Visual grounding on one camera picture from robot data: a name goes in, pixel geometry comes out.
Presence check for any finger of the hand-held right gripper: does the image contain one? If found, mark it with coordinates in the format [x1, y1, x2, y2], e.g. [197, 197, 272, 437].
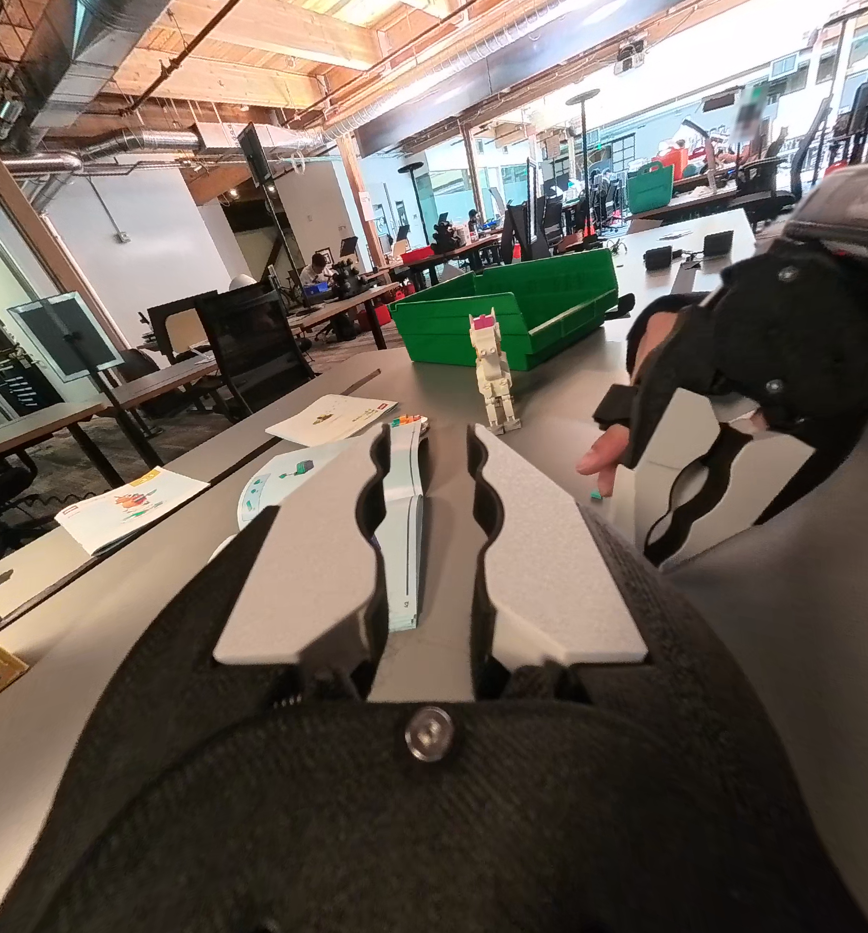
[634, 388, 754, 546]
[645, 430, 830, 571]

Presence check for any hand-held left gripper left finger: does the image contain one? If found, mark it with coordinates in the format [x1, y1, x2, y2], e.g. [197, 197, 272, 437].
[214, 423, 392, 693]

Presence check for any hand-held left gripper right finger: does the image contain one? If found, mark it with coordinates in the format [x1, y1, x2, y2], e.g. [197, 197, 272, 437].
[466, 423, 649, 675]

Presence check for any white lego llama figure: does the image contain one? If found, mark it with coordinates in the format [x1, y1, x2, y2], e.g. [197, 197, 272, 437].
[469, 312, 523, 437]

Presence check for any person's right hand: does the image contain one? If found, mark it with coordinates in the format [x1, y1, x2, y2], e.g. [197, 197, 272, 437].
[576, 310, 687, 500]

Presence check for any open pale blue instruction booklet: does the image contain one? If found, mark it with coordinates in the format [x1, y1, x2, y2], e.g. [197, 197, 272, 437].
[237, 419, 435, 634]

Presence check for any white yellow-print instruction booklet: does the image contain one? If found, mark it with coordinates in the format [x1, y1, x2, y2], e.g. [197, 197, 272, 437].
[265, 394, 400, 448]

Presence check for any black high-backed office chair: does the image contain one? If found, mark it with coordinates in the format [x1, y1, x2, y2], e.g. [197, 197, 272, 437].
[731, 156, 797, 228]

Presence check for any white orange-print instruction booklet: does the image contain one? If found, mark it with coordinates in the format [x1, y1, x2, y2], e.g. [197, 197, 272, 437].
[55, 466, 211, 558]

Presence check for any green tote bag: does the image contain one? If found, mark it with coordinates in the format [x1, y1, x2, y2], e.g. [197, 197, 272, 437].
[626, 161, 676, 217]

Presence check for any black mesh office chair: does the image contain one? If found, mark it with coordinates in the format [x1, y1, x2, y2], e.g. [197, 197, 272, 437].
[193, 280, 319, 423]

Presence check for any dark wooden desk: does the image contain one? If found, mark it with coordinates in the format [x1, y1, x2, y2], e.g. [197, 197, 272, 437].
[0, 399, 125, 504]
[102, 356, 222, 420]

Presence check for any green plastic bin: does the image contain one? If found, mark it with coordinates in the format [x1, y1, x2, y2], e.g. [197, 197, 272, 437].
[389, 248, 621, 372]

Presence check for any long wooden desk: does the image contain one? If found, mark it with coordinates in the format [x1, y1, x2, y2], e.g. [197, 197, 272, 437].
[287, 283, 403, 352]

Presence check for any tan-backed office chair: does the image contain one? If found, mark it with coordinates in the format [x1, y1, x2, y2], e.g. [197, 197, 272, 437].
[146, 290, 221, 360]

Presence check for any black floor lamp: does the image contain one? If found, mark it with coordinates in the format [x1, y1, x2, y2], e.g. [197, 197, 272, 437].
[396, 162, 425, 228]
[565, 89, 601, 242]

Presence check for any glass panel on stand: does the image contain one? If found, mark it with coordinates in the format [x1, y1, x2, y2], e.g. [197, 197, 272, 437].
[7, 292, 167, 469]

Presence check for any black monitor on pole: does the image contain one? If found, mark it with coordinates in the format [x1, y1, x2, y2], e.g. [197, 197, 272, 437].
[236, 121, 300, 293]

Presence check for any silver ventilation duct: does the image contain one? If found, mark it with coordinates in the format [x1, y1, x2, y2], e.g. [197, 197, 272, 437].
[0, 122, 203, 179]

